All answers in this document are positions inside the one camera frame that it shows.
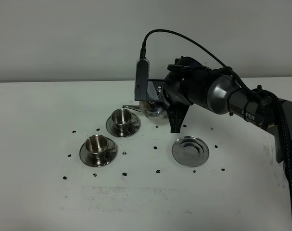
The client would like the stainless steel saucer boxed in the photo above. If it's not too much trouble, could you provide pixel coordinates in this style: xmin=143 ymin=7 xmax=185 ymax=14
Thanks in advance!
xmin=79 ymin=140 xmax=117 ymax=167
xmin=105 ymin=113 xmax=140 ymax=138

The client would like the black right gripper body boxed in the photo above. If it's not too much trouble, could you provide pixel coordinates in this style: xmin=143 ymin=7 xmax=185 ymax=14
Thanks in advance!
xmin=148 ymin=79 xmax=192 ymax=111

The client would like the black right camera cable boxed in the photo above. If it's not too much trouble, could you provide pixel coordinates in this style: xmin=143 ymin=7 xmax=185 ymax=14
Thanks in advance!
xmin=140 ymin=29 xmax=292 ymax=231

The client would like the stainless steel teacup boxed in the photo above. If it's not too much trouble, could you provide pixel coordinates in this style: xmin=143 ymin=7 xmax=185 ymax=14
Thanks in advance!
xmin=85 ymin=134 xmax=116 ymax=157
xmin=111 ymin=108 xmax=138 ymax=131

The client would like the stainless steel teapot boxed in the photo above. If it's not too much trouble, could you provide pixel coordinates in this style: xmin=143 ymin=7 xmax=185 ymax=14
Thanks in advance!
xmin=122 ymin=101 xmax=167 ymax=119

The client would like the front stainless steel teacup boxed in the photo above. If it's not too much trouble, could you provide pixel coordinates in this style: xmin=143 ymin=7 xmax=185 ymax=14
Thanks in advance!
xmin=85 ymin=134 xmax=116 ymax=157

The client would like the front stainless steel saucer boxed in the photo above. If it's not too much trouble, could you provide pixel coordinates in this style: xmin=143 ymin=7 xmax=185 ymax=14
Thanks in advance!
xmin=79 ymin=140 xmax=117 ymax=167

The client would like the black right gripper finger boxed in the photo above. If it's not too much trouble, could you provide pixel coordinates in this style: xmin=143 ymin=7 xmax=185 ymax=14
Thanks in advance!
xmin=166 ymin=104 xmax=190 ymax=133

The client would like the steel teapot saucer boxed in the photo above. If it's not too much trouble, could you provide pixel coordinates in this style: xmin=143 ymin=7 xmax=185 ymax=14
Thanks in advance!
xmin=172 ymin=136 xmax=209 ymax=167

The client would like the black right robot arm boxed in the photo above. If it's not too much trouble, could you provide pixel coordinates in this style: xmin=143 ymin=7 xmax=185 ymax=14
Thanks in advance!
xmin=136 ymin=57 xmax=292 ymax=189

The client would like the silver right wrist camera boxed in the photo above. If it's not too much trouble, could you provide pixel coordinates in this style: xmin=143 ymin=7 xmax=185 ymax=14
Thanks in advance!
xmin=134 ymin=59 xmax=149 ymax=101

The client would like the rear stainless steel teacup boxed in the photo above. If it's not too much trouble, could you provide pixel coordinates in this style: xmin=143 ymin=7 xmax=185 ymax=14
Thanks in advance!
xmin=111 ymin=108 xmax=138 ymax=131

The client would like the rear stainless steel saucer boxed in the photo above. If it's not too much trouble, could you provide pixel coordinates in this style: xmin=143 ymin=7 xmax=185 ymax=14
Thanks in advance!
xmin=105 ymin=113 xmax=140 ymax=138

